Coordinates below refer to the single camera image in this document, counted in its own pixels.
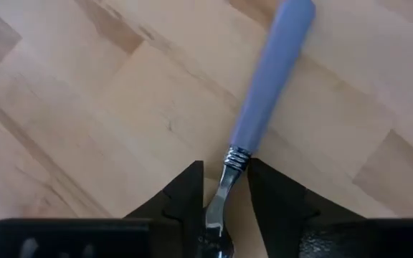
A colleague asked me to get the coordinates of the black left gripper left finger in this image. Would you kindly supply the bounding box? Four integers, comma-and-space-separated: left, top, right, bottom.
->
0, 160, 207, 258

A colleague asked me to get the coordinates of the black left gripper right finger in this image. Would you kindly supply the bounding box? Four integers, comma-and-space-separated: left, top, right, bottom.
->
246, 157, 413, 258

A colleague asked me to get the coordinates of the purple-handled silver spoon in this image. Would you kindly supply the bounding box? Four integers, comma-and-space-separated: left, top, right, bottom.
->
197, 0, 317, 258

